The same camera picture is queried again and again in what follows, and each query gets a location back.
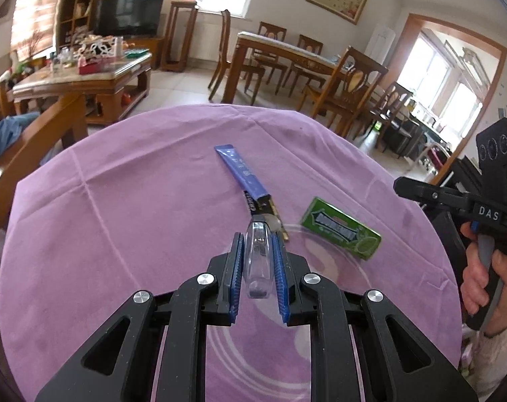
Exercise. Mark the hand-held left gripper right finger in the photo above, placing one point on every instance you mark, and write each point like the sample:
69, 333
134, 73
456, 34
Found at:
279, 280

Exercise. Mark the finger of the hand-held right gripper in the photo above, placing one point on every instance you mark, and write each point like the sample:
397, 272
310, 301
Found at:
429, 194

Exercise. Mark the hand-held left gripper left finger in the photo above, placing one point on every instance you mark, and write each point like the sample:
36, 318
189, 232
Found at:
236, 278

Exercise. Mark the clear plastic vial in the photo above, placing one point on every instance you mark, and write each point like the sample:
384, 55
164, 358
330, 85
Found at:
258, 259

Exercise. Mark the black and gold packet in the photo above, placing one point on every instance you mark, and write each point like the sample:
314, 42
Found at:
255, 206

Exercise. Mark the green chewing gum pack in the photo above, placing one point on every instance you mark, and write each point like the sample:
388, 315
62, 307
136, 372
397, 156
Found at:
337, 226

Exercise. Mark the long blue packet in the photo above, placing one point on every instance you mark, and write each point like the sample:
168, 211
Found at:
241, 171

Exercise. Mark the person's right forearm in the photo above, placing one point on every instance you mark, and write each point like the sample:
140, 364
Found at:
500, 356

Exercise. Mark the person's right hand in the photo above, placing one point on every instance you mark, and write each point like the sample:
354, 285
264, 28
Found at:
473, 276

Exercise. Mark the clear glass plate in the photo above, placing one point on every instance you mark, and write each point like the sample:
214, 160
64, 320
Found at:
335, 270

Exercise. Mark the wooden dining chair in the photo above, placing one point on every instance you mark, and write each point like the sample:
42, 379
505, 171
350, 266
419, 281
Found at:
393, 104
225, 50
272, 33
354, 92
310, 46

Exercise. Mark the sunroom window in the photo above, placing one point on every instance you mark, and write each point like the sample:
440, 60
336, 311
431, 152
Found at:
437, 79

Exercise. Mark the purple tablecloth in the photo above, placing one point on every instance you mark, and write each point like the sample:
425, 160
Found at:
132, 217

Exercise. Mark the white standing air conditioner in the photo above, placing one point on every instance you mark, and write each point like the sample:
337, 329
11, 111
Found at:
381, 50

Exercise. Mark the wooden dining table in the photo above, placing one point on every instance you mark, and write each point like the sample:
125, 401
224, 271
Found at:
278, 52

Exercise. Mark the wooden coffee table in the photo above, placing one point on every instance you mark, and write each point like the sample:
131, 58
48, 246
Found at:
90, 88

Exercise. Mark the wooden armchair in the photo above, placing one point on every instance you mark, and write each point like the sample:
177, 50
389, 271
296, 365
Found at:
40, 134

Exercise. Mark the tall wooden plant stand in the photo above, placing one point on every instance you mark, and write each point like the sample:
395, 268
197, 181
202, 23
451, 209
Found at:
182, 33

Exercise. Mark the red box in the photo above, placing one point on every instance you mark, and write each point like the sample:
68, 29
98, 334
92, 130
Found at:
92, 67

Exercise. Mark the blue cloth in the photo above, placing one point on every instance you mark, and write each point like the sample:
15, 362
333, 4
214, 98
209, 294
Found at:
8, 138

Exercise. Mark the white lace basket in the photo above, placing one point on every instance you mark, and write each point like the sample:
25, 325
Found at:
100, 46

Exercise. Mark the black flat television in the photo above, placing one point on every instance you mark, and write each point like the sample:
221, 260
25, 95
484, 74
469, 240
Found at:
128, 14

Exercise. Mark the wooden bookshelf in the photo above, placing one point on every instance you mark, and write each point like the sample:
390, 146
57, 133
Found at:
80, 4

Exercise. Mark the striped window blind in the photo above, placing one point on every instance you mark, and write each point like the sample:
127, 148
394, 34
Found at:
36, 12

